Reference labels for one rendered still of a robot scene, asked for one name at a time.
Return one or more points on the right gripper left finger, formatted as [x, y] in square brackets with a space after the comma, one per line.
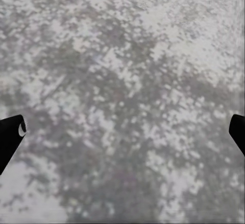
[12, 131]

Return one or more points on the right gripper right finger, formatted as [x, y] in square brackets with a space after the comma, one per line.
[237, 131]

